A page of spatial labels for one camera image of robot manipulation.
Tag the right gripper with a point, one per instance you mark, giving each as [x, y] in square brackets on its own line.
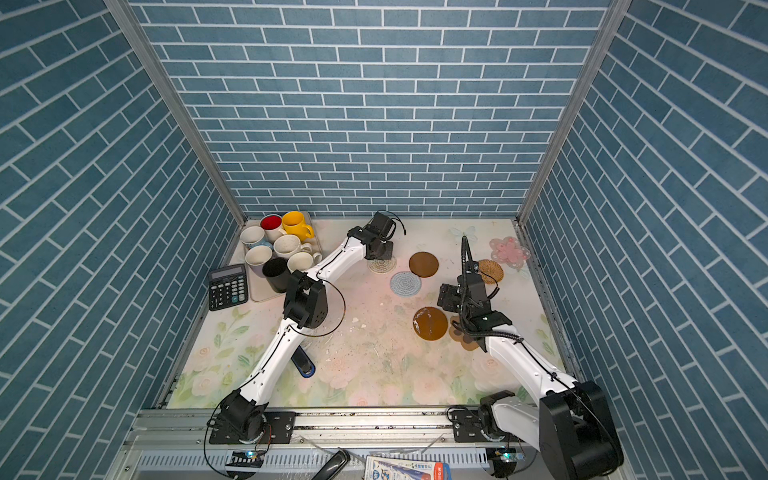
[447, 294]

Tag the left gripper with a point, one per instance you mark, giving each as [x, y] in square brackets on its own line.
[387, 248]

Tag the cork paw coaster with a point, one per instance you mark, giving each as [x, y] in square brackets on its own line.
[466, 341]

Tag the glossy brown scratched coaster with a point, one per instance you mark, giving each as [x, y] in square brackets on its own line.
[430, 323]

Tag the dark brown wooden coaster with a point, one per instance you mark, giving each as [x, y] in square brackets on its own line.
[423, 264]

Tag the light blue woven coaster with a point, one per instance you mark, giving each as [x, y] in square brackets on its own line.
[405, 284]

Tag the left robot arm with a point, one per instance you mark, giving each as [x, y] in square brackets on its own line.
[240, 414]

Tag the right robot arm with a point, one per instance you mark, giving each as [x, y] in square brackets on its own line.
[568, 422]

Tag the rattan round coaster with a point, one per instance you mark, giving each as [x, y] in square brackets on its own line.
[491, 272]

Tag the pink flower coaster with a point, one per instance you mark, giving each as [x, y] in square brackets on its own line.
[508, 251]

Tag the white mug front right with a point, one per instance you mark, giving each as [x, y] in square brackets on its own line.
[303, 261]

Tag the yellow mug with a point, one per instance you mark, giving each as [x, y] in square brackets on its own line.
[295, 223]

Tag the white mug centre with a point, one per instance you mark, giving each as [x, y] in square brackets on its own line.
[288, 245]

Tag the red interior mug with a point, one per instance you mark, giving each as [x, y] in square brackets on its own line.
[272, 225]

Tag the black mug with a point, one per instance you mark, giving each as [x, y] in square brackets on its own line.
[277, 274]

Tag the white mug lavender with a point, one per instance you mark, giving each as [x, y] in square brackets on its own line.
[257, 257]

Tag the white mug blue base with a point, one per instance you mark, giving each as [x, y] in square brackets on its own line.
[253, 236]

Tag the black calculator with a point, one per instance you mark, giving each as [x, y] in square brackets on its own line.
[227, 287]

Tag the right circuit board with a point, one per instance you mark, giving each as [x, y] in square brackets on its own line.
[508, 456]

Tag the circuit board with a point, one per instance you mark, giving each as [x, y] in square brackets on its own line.
[508, 456]
[245, 460]

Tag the printed packet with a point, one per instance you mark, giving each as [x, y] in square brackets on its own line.
[381, 468]

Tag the left circuit board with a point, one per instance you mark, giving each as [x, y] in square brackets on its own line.
[245, 460]

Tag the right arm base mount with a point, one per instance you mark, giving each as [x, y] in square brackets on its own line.
[470, 425]

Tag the black remote handle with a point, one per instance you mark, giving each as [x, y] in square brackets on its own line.
[333, 466]

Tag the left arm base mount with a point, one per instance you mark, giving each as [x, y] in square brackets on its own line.
[274, 427]

